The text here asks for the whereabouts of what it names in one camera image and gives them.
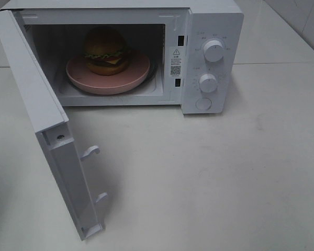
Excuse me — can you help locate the round white door button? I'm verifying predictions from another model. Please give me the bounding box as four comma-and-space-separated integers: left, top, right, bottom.
195, 98, 212, 110

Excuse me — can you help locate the toy burger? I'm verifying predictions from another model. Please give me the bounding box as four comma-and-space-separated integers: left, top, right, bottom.
83, 26, 131, 76

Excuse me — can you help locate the pink round plate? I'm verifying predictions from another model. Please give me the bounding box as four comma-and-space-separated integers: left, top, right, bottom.
66, 52, 151, 95

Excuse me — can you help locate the white microwave door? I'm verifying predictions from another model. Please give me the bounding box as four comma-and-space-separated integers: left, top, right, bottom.
0, 10, 107, 240

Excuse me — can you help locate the glass microwave turntable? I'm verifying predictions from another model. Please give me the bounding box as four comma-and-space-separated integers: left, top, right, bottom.
143, 61, 158, 83

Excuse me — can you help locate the lower white microwave knob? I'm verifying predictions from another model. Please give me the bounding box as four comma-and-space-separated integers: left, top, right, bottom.
199, 74, 218, 93

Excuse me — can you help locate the white microwave knob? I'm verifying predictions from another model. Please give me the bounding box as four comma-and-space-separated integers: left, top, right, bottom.
199, 74, 218, 93
203, 38, 225, 62

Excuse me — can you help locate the white warning label sticker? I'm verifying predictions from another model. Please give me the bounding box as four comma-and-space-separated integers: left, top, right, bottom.
169, 47, 185, 77

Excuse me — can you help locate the white microwave oven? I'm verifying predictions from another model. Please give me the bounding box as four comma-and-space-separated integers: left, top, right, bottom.
0, 1, 244, 114

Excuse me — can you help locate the upper white microwave knob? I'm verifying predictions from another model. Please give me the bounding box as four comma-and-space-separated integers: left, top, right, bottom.
203, 38, 225, 62

